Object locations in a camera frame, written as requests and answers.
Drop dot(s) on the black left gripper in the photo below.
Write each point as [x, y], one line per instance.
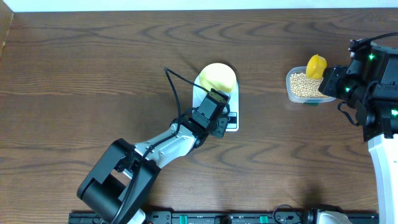
[222, 122]

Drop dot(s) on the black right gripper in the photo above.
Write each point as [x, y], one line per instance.
[332, 74]

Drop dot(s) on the yellow measuring scoop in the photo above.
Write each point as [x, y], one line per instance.
[315, 67]

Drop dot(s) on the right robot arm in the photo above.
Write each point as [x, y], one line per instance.
[369, 86]

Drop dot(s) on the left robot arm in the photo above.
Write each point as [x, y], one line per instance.
[118, 184]

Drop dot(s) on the white digital kitchen scale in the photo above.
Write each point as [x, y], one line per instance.
[199, 94]

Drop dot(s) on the yellow plastic bowl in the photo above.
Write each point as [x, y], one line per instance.
[218, 76]

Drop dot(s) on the soybeans pile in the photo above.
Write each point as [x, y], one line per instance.
[304, 87]

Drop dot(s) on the clear plastic container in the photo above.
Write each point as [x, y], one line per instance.
[295, 99]

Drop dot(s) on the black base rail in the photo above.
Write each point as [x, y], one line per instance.
[283, 214]

